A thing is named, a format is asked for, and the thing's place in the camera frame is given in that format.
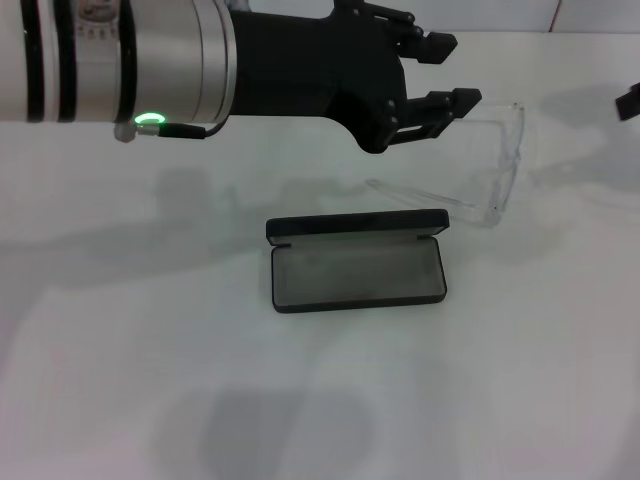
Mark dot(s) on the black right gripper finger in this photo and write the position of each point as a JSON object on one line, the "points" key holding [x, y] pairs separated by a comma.
{"points": [[631, 102]]}

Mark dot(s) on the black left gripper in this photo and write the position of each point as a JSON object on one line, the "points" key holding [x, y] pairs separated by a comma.
{"points": [[310, 70]]}

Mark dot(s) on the clear white glasses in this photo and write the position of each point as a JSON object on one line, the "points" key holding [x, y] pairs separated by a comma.
{"points": [[492, 212]]}

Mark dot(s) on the black glasses case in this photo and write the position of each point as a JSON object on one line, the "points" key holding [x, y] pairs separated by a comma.
{"points": [[350, 225]]}

